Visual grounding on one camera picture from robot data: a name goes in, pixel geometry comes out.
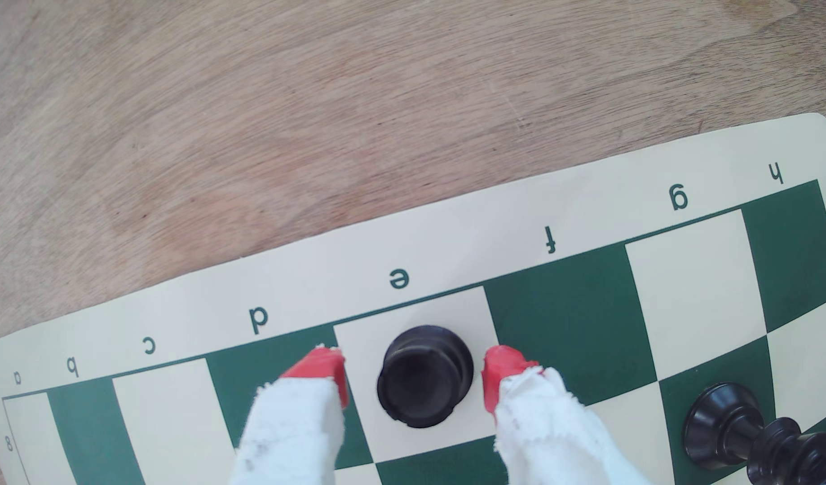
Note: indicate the tall black king piece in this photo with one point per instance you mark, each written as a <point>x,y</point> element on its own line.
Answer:
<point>723,424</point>

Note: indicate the black rook chess piece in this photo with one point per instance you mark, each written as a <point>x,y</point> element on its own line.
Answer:
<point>423,377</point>

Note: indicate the green and cream chess mat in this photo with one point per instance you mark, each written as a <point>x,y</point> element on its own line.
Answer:
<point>574,316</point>

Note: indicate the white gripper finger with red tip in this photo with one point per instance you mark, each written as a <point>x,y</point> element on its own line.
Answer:
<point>291,431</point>
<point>547,431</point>

